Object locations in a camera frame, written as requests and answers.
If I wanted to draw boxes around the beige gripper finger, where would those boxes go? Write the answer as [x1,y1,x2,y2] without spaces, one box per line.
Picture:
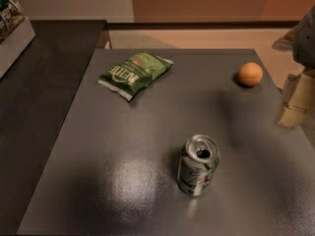
[275,26,297,50]
[277,68,315,128]

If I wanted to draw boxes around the orange fruit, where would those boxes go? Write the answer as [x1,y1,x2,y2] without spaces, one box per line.
[237,62,263,87]

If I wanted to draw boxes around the green white 7up can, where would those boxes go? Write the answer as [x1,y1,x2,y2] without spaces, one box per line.
[177,135,221,197]

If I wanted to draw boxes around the green chip bag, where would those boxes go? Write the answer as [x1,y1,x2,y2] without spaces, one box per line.
[98,52,173,101]

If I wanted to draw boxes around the white snack display box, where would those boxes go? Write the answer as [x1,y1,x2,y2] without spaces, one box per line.
[0,18,35,79]

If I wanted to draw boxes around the snack packets in box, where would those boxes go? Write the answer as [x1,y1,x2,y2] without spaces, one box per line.
[0,0,25,42]

